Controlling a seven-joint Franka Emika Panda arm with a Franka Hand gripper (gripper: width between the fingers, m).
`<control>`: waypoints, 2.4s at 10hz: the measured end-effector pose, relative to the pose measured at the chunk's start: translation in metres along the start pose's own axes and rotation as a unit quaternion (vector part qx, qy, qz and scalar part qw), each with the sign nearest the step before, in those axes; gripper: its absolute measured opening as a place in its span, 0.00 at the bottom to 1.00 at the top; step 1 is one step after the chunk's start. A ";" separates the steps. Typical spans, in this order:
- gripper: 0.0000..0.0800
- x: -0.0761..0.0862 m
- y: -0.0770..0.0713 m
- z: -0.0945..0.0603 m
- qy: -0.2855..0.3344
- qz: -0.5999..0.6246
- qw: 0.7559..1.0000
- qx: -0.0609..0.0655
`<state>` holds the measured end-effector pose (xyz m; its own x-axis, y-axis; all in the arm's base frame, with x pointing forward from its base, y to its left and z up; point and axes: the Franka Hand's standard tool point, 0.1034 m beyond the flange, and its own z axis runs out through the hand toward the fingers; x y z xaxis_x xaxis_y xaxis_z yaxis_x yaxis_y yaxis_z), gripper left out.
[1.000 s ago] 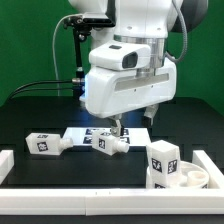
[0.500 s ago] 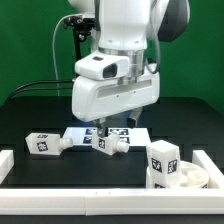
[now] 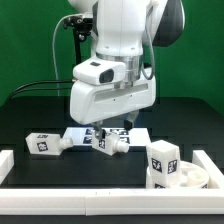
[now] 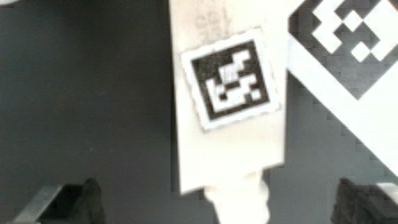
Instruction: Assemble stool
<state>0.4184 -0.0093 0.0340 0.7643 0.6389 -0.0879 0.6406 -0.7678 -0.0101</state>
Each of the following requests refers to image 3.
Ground grey camera cable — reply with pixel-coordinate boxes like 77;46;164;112
52;13;81;98

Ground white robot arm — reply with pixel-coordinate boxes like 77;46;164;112
68;0;185;139

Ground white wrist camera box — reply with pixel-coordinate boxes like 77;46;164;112
73;57;126;86

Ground white front fence rail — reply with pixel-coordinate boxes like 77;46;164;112
0;189;224;216

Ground white left fence rail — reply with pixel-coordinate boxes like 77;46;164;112
0;150;14;185

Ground black cables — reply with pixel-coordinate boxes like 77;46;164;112
8;79;76;100

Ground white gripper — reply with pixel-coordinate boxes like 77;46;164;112
70;77;156;140

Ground white marker board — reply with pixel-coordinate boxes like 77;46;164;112
63;127;151;146

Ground black camera stand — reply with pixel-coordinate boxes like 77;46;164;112
63;14;93;65

